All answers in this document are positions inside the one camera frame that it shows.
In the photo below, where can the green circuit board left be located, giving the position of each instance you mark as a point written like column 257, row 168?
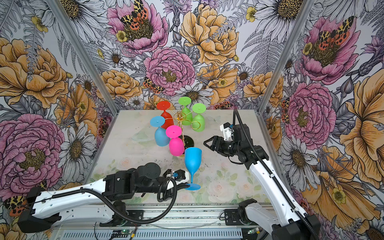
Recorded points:
column 124, row 234

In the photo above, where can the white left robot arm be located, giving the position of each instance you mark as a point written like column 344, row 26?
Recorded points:
column 103, row 200

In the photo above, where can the blue wine glass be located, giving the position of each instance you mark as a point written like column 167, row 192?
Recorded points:
column 193, row 159
column 161, row 138

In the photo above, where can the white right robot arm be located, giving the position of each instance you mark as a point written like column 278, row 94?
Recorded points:
column 290, row 221

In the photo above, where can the pink wine glass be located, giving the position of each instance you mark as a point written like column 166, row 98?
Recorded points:
column 176, row 144

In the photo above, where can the silver aluminium corner post right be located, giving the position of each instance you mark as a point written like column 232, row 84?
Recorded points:
column 291, row 40

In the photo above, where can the red wine glass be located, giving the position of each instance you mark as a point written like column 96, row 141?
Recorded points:
column 164, row 106

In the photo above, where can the green wine glass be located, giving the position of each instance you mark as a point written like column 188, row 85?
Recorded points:
column 198, row 118
column 186, row 112

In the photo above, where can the gold wire wine glass rack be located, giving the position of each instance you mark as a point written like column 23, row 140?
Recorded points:
column 181, row 117

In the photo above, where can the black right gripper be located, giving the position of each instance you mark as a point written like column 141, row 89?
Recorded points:
column 218, row 148

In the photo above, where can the grey slotted cable duct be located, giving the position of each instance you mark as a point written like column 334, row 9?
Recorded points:
column 156, row 234

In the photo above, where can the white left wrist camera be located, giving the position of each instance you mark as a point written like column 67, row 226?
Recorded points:
column 181, row 177

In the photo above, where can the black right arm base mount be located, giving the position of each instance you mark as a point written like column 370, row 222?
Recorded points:
column 231, row 217

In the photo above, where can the silver aluminium corner post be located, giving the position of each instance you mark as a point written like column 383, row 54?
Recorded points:
column 71, row 32
column 291, row 40

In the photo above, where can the green circuit board right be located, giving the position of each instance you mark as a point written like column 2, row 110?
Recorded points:
column 255, row 231

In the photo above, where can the silver aluminium corner post left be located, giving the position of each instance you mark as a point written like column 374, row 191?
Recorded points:
column 71, row 32

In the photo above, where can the green circuit board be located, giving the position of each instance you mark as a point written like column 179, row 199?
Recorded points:
column 124, row 234
column 255, row 231

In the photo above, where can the silver aluminium front rail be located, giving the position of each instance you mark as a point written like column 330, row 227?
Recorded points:
column 181, row 217

